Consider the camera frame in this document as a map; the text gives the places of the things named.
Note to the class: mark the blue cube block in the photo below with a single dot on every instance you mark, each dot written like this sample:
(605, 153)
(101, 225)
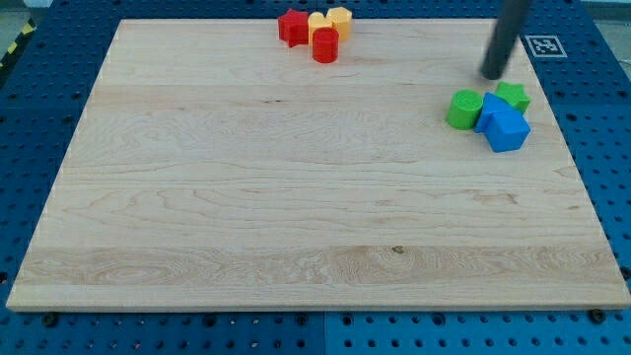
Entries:
(506, 131)

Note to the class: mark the light wooden board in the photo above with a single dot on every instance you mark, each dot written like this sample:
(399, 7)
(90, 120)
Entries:
(214, 169)

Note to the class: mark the red cylinder block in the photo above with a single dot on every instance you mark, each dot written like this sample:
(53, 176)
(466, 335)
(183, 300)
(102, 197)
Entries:
(325, 45)

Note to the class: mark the red star block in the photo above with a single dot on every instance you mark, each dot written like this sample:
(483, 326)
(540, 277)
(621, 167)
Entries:
(293, 27)

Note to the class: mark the yellow heart block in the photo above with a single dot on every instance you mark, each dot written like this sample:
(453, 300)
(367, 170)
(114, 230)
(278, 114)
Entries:
(317, 20)

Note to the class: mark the yellow hexagon block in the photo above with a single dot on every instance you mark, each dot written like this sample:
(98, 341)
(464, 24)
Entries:
(341, 19)

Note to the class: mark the green cylinder block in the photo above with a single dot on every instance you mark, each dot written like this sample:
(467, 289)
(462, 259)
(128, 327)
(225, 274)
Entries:
(464, 110)

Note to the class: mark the blue triangular block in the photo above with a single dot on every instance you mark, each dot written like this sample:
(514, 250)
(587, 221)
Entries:
(491, 104)

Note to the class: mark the green star block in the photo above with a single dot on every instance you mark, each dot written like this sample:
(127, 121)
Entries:
(513, 94)

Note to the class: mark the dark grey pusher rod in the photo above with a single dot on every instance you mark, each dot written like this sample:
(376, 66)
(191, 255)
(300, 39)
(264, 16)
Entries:
(510, 23)

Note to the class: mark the white fiducial marker tag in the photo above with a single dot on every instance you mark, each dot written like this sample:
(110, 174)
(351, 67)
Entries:
(545, 46)

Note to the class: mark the black bolt front left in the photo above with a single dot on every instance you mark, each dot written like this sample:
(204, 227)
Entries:
(49, 320)

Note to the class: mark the black bolt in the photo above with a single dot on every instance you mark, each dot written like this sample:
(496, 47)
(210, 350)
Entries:
(49, 320)
(597, 316)

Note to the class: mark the black bolt front right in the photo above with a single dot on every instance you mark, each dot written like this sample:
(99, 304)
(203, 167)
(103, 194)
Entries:
(597, 316)

